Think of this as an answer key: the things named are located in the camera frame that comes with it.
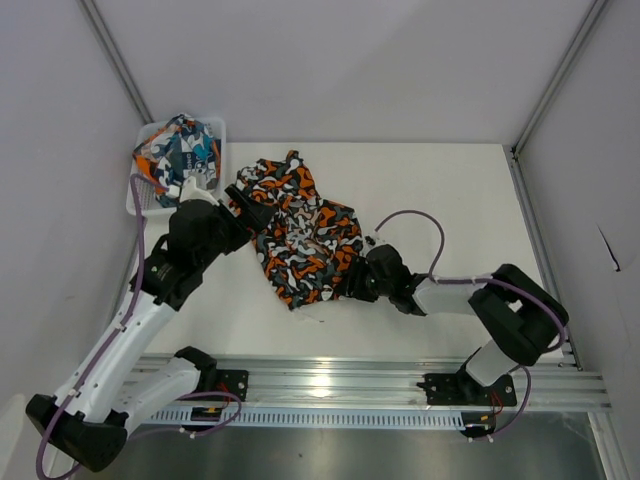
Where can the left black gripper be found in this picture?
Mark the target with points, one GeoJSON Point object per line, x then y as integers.
{"type": "Point", "coordinates": [245, 215]}

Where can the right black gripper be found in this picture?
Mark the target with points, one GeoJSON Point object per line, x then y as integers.
{"type": "Point", "coordinates": [358, 276]}

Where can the orange black camo shorts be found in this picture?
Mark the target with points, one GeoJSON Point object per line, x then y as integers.
{"type": "Point", "coordinates": [311, 242]}

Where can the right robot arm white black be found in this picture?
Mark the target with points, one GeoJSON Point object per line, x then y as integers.
{"type": "Point", "coordinates": [522, 319]}

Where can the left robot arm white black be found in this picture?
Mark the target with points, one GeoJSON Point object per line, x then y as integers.
{"type": "Point", "coordinates": [89, 418]}

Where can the blue orange patterned shorts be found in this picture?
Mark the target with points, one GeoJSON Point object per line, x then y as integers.
{"type": "Point", "coordinates": [181, 148]}

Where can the white plastic basket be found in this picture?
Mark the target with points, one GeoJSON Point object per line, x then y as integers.
{"type": "Point", "coordinates": [142, 195]}

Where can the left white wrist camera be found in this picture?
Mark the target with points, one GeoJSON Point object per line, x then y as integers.
{"type": "Point", "coordinates": [191, 191]}

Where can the aluminium mounting rail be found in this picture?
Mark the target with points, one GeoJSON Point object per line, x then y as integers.
{"type": "Point", "coordinates": [360, 383]}

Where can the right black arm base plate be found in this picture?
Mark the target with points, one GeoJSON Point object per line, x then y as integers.
{"type": "Point", "coordinates": [459, 389]}

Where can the right aluminium frame post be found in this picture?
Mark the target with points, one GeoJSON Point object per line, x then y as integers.
{"type": "Point", "coordinates": [569, 59]}

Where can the aluminium frame post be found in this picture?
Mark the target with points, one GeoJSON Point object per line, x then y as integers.
{"type": "Point", "coordinates": [569, 59]}
{"type": "Point", "coordinates": [115, 58]}

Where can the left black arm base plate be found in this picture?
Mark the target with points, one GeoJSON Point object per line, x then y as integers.
{"type": "Point", "coordinates": [233, 381]}

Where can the white slotted cable duct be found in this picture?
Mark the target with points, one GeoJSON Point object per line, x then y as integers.
{"type": "Point", "coordinates": [413, 419]}

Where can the left aluminium frame post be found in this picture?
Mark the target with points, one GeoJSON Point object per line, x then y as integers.
{"type": "Point", "coordinates": [115, 58]}

